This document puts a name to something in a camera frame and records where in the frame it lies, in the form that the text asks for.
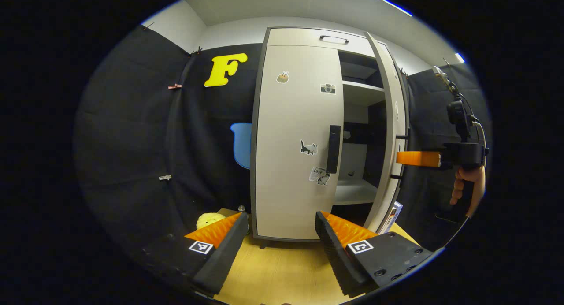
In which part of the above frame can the small printed box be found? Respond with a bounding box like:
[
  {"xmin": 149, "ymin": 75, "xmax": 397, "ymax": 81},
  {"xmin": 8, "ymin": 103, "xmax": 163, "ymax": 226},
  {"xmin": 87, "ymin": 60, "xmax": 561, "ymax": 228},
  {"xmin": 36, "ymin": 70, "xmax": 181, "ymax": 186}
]
[{"xmin": 378, "ymin": 201, "xmax": 403, "ymax": 234}]

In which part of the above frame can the grey cabinet top drawer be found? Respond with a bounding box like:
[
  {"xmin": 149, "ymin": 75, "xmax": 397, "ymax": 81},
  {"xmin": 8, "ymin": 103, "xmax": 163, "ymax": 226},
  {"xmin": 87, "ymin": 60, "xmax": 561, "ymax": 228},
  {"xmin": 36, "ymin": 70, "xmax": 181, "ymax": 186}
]
[{"xmin": 266, "ymin": 28, "xmax": 377, "ymax": 58}]

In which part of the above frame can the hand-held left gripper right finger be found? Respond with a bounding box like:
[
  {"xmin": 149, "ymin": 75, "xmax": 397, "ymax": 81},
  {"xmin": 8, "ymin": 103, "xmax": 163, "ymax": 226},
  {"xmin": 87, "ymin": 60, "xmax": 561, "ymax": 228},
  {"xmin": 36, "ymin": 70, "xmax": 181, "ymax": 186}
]
[{"xmin": 315, "ymin": 211, "xmax": 434, "ymax": 298}]

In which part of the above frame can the grey cabinet door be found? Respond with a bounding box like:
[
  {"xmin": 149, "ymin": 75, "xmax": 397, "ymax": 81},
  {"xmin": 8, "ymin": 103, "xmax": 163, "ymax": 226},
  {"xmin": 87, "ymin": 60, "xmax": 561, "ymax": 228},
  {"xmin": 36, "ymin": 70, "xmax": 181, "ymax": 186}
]
[
  {"xmin": 255, "ymin": 45, "xmax": 344, "ymax": 242},
  {"xmin": 364, "ymin": 32, "xmax": 409, "ymax": 233}
]

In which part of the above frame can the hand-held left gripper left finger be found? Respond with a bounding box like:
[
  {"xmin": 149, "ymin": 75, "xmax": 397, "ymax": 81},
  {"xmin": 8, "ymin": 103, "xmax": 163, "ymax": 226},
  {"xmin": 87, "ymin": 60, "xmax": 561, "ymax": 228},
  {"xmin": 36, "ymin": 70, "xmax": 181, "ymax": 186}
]
[{"xmin": 141, "ymin": 212, "xmax": 249, "ymax": 296}]

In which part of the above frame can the black backdrop cloth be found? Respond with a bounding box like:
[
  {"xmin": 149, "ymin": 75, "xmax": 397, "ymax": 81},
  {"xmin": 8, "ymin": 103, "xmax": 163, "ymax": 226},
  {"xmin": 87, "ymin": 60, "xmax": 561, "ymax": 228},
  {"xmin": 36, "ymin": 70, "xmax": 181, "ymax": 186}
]
[{"xmin": 74, "ymin": 25, "xmax": 492, "ymax": 253}]

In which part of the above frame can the grey double-door shoe cabinet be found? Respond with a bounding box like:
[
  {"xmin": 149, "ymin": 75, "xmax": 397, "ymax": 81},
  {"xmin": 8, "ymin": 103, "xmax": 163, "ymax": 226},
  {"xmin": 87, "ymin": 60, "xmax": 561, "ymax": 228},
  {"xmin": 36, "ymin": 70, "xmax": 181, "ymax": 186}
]
[{"xmin": 250, "ymin": 26, "xmax": 410, "ymax": 249}]

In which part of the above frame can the yellow plush toy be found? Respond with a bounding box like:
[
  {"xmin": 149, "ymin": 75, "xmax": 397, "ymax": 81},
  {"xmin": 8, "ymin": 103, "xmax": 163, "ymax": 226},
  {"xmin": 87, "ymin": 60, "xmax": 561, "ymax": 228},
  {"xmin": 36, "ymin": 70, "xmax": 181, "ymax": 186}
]
[{"xmin": 196, "ymin": 212, "xmax": 226, "ymax": 230}]

